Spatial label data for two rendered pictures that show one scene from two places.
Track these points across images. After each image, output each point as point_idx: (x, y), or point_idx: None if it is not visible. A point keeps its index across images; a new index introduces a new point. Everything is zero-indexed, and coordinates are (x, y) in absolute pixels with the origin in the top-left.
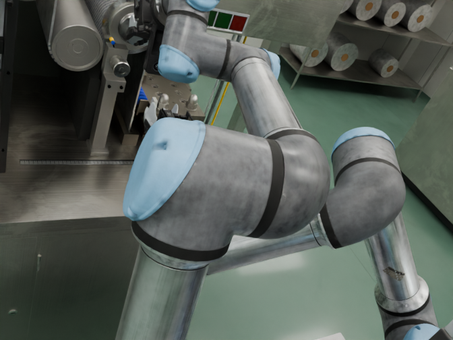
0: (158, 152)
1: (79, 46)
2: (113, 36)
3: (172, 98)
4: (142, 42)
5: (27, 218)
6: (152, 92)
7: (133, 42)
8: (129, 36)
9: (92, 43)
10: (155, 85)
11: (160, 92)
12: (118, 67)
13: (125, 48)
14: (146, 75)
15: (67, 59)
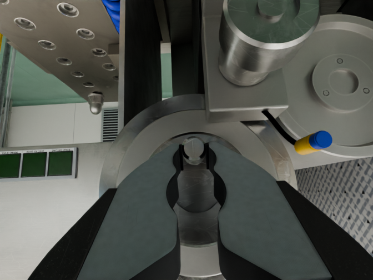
0: None
1: (339, 87)
2: (256, 145)
3: (28, 1)
4: (174, 164)
5: None
6: (86, 14)
7: (226, 159)
8: (353, 257)
9: (304, 105)
10: (85, 36)
11: (67, 18)
12: (300, 16)
13: (220, 115)
14: (108, 55)
15: (356, 44)
